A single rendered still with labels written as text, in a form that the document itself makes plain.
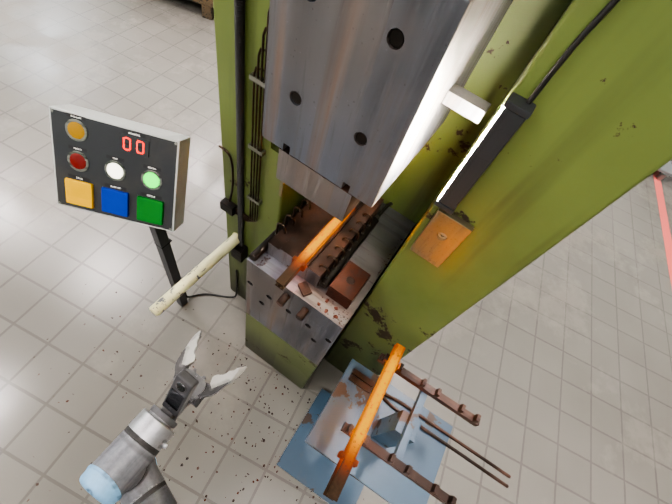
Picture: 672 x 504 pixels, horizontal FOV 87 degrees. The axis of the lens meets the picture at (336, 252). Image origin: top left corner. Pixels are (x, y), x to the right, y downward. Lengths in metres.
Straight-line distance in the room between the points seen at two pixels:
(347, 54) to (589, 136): 0.41
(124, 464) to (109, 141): 0.79
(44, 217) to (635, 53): 2.58
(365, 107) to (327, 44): 0.11
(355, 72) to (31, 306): 2.03
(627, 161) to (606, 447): 2.23
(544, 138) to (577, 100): 0.07
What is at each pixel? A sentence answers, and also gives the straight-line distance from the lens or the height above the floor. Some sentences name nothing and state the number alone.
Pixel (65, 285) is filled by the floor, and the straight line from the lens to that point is 2.33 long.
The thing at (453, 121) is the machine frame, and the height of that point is 1.35.
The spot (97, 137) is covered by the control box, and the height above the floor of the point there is 1.16.
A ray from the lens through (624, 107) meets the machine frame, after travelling 0.71.
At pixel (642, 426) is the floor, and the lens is 3.05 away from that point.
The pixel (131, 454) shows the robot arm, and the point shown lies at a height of 1.02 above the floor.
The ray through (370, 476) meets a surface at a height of 0.73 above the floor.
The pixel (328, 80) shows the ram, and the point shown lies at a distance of 0.67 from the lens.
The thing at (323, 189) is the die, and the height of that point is 1.33.
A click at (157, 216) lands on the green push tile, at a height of 1.00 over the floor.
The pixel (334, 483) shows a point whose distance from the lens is 0.93.
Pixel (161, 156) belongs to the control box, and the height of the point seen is 1.15.
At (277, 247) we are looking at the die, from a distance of 1.12.
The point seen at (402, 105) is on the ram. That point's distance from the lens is 0.62.
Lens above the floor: 1.92
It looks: 55 degrees down
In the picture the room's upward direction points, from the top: 23 degrees clockwise
